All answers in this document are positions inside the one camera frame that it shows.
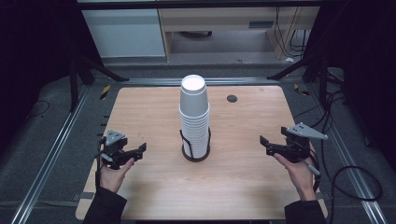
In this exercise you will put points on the stack of white paper cups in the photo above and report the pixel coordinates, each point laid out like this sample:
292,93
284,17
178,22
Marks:
193,105

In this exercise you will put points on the aluminium floor rail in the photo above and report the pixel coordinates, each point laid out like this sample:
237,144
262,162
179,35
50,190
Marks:
149,81
348,161
46,161

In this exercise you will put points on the person's left hand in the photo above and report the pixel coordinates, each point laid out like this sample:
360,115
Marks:
112,179

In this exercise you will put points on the white cabinet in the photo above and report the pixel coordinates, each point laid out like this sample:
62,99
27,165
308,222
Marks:
124,32

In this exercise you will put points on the small white floor object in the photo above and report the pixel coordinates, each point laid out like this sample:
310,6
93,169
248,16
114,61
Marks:
289,59

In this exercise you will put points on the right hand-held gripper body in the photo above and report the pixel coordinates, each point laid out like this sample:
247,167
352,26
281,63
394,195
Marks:
299,146

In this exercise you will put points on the black metal stand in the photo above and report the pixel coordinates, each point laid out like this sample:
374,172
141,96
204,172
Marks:
323,84
74,87

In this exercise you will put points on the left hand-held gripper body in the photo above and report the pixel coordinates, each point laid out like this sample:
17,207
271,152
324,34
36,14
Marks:
113,146

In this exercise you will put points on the light wooden desk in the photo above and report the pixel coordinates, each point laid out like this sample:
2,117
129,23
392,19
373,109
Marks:
218,18

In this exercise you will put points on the person's right hand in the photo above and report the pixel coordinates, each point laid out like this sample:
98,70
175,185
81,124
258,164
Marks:
300,177

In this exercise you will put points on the round grey table grommet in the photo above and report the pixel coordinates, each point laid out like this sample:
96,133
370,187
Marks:
232,98

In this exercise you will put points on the yellow black tape strip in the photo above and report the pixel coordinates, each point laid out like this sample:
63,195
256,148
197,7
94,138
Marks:
105,92
301,90

